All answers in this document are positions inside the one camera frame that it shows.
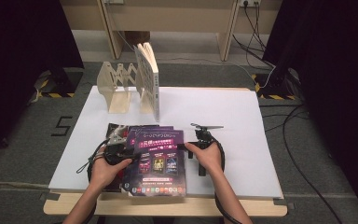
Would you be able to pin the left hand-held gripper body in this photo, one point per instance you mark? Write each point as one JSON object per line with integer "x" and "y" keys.
{"x": 118, "y": 152}

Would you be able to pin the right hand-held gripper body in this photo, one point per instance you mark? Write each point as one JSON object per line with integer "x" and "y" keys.
{"x": 203, "y": 138}

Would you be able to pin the purple paperback book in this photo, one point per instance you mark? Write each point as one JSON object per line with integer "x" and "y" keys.
{"x": 161, "y": 174}
{"x": 155, "y": 128}

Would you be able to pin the thick white patterned book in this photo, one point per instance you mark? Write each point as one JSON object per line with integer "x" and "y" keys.
{"x": 149, "y": 81}

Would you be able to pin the person's right hand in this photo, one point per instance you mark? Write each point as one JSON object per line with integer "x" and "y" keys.
{"x": 209, "y": 160}

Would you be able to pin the person's left hand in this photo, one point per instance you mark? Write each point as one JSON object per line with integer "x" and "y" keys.
{"x": 102, "y": 172}

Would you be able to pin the light wooden table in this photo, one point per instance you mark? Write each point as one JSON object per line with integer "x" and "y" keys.
{"x": 167, "y": 207}

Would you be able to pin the black stand base striped tape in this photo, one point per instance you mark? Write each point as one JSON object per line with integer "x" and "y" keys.
{"x": 276, "y": 84}
{"x": 62, "y": 82}

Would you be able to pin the beige wooden background desk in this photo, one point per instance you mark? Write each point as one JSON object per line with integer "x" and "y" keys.
{"x": 174, "y": 15}

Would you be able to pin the black curtain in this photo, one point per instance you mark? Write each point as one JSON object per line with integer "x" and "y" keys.
{"x": 12, "y": 62}
{"x": 338, "y": 77}

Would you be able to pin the white wall socket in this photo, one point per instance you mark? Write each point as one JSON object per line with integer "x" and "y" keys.
{"x": 114, "y": 1}
{"x": 250, "y": 2}

